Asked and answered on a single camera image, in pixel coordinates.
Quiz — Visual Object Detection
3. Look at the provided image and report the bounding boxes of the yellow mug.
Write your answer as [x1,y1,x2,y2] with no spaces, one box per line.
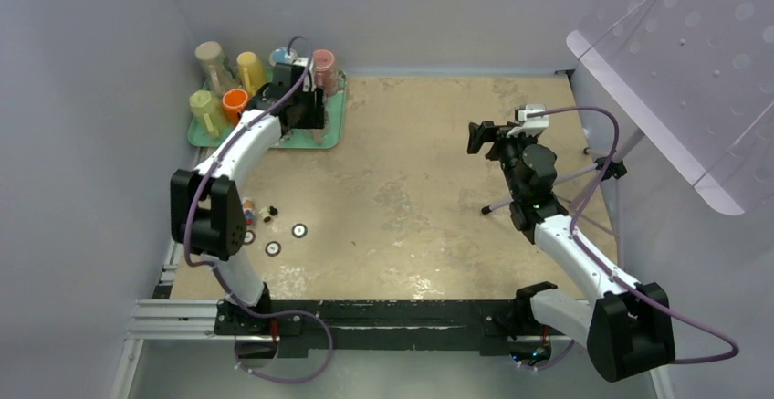
[236,51,267,97]

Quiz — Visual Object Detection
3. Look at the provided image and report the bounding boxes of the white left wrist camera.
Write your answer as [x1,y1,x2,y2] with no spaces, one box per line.
[283,49,317,92]

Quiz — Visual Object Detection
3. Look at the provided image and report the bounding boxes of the small beige black toy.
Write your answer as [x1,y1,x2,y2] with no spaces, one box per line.
[258,205,278,223]

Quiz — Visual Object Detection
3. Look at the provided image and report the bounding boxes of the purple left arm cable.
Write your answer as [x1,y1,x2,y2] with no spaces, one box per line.
[183,36,334,384]

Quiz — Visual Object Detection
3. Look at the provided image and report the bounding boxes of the pink ghost mug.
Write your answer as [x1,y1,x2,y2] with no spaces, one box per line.
[313,49,339,97]

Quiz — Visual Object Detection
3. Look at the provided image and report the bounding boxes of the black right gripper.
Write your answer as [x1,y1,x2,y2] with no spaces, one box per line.
[467,121,536,201]

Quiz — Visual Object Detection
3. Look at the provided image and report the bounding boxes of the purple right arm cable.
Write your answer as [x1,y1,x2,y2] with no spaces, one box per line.
[517,106,740,373]

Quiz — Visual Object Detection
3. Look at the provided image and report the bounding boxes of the beige tall mug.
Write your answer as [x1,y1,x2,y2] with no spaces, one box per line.
[194,41,238,98]

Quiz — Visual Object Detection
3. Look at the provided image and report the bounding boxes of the round dark disc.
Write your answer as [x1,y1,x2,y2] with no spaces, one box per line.
[243,230,256,246]

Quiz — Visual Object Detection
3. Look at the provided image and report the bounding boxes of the orange mug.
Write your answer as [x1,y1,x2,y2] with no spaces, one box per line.
[221,88,250,126]

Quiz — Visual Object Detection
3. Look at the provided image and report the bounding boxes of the translucent perforated panel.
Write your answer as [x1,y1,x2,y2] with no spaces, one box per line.
[566,0,773,215]

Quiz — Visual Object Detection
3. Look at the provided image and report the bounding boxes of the round brown white disc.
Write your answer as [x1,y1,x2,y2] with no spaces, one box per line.
[264,241,282,257]

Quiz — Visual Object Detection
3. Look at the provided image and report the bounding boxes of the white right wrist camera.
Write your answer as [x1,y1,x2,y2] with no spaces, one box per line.
[507,103,549,138]

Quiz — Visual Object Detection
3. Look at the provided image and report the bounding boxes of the small colourful toy figure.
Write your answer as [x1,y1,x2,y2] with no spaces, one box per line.
[242,198,256,226]

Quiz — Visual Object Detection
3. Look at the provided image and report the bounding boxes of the light green mug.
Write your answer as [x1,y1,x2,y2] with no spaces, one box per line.
[189,90,229,139]

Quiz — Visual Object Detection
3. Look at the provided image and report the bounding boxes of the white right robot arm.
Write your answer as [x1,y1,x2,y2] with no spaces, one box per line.
[466,121,676,383]

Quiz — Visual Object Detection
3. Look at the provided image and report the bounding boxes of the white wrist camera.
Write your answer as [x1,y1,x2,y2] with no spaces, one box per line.
[507,103,549,138]
[283,49,317,92]

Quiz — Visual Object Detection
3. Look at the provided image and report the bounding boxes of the aluminium frame rail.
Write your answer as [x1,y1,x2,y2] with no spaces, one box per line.
[109,215,675,399]

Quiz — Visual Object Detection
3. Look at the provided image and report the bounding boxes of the white tripod stand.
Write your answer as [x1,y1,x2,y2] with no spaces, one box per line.
[481,128,647,265]

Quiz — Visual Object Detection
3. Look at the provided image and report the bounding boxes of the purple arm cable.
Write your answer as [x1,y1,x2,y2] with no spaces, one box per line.
[183,36,334,384]
[517,106,740,373]

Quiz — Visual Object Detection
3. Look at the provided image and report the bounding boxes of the green floral tray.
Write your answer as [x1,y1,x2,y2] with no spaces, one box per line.
[187,70,347,150]

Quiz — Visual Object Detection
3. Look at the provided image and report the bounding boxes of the round black white disc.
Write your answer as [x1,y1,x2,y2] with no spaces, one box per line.
[291,223,309,238]

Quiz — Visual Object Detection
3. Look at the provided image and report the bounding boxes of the blue handled mug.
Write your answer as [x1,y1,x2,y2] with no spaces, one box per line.
[268,47,298,67]

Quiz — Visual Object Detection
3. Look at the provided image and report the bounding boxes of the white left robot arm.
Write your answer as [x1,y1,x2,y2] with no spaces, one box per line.
[170,58,325,334]

